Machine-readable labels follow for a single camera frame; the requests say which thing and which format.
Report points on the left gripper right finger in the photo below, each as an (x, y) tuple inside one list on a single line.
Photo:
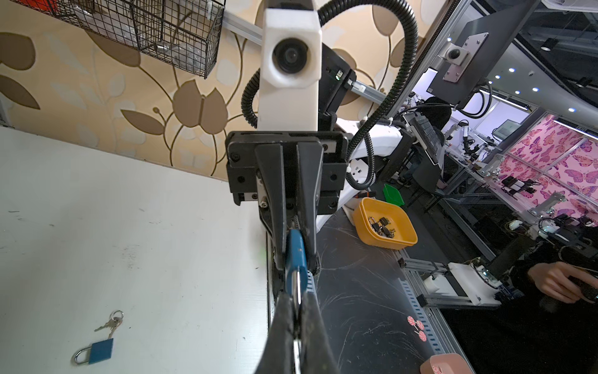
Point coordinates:
[(316, 354)]

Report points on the pink dotted sticker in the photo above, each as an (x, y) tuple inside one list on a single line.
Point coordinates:
[(419, 328)]

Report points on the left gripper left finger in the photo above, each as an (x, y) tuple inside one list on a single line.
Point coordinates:
[(278, 354)]

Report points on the blue padlock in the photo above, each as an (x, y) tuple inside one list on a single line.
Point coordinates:
[(296, 268), (102, 350)]

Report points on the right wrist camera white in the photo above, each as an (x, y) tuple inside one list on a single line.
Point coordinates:
[(291, 67)]

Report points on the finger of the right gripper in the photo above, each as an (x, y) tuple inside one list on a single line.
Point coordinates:
[(309, 174), (271, 179)]

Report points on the side wire basket black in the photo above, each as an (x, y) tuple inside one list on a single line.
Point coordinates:
[(184, 34)]

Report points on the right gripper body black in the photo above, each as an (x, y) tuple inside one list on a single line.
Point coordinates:
[(241, 165)]

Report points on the yellow plastic bin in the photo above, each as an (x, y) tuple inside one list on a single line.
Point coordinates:
[(384, 225)]

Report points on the smartphone with pink case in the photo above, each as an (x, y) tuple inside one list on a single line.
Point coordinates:
[(451, 363)]

